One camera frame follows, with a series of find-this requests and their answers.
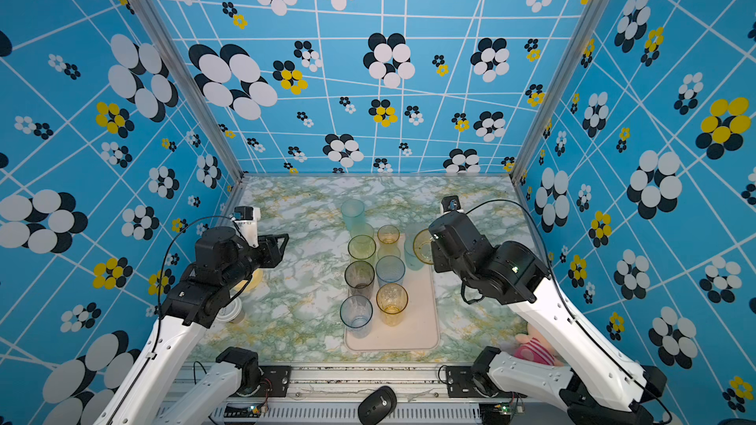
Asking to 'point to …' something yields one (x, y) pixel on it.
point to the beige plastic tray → (419, 329)
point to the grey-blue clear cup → (355, 314)
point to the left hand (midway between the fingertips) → (282, 235)
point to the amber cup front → (392, 300)
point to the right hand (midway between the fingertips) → (446, 242)
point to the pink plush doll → (535, 347)
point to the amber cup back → (422, 247)
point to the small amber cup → (388, 233)
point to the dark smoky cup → (359, 276)
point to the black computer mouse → (377, 405)
